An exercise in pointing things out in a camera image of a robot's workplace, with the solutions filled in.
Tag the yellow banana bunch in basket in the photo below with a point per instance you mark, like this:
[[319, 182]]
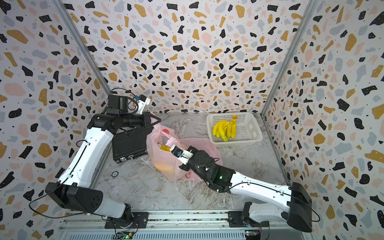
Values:
[[225, 130]]

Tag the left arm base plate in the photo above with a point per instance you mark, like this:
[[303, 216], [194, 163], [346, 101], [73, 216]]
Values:
[[129, 221]]

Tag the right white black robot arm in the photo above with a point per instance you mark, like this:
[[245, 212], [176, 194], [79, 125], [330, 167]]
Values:
[[291, 204]]

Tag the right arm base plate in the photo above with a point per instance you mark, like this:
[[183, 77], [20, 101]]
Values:
[[240, 219]]

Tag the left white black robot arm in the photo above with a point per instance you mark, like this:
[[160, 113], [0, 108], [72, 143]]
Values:
[[73, 190]]

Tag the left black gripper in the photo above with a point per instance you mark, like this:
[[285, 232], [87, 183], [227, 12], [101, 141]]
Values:
[[147, 122]]

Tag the aluminium front rail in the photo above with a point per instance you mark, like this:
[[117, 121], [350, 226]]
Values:
[[178, 225]]

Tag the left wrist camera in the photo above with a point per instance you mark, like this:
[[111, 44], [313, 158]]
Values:
[[142, 102]]

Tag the white plastic basket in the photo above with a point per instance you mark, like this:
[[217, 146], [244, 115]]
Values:
[[248, 130]]

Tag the black flat case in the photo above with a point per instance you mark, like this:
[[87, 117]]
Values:
[[130, 144]]

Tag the yellow banana bunch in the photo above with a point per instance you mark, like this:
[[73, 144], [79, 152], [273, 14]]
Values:
[[164, 160], [225, 130]]

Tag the pink plastic bag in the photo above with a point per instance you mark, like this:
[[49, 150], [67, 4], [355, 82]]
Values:
[[162, 135]]

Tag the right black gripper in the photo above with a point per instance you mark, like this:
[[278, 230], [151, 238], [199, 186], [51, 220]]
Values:
[[198, 153]]

